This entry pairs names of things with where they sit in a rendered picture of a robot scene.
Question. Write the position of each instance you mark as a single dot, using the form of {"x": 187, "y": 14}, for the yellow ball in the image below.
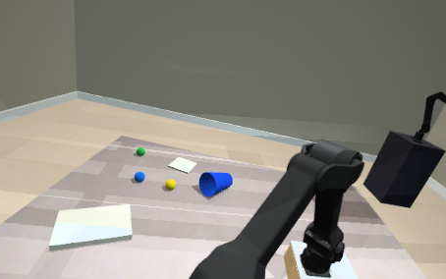
{"x": 170, "y": 185}

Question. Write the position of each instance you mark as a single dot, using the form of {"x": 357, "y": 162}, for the green ball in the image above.
{"x": 141, "y": 151}

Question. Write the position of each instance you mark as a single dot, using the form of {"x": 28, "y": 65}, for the blue ball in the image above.
{"x": 139, "y": 177}

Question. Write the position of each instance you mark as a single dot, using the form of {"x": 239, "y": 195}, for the blue cup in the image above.
{"x": 211, "y": 184}

